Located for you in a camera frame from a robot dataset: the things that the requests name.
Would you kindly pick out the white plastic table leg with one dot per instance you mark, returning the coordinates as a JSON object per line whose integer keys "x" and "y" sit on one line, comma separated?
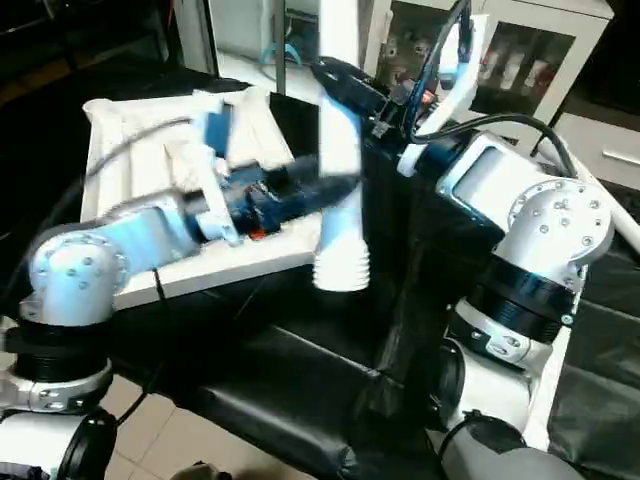
{"x": 340, "y": 150}
{"x": 620, "y": 222}

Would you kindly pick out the white plastic table top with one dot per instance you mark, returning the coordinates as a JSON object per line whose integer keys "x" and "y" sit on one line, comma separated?
{"x": 120, "y": 140}

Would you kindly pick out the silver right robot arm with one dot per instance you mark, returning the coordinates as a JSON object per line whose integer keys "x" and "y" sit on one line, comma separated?
{"x": 540, "y": 220}

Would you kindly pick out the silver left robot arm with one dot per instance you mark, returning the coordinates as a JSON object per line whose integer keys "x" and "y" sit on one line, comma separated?
{"x": 75, "y": 270}

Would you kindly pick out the teal plastic object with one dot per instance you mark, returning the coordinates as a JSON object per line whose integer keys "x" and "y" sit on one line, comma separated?
{"x": 280, "y": 52}

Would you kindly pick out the grey metal pole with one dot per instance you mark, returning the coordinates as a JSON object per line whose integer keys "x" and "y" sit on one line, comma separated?
{"x": 290, "y": 30}

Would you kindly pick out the white glass door cabinet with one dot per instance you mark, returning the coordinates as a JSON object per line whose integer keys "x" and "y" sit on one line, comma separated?
{"x": 540, "y": 55}

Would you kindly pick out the black work mat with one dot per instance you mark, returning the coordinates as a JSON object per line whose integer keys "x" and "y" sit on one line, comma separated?
{"x": 300, "y": 400}

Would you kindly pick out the white drawer unit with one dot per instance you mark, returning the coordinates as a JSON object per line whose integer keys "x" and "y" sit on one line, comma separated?
{"x": 615, "y": 150}

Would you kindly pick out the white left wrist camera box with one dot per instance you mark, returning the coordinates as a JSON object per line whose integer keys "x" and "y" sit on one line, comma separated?
{"x": 210, "y": 190}

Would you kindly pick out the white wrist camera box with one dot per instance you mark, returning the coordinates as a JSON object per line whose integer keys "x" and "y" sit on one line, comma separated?
{"x": 210, "y": 190}
{"x": 470, "y": 60}

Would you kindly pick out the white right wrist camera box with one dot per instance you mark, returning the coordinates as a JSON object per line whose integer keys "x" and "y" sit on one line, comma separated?
{"x": 470, "y": 60}

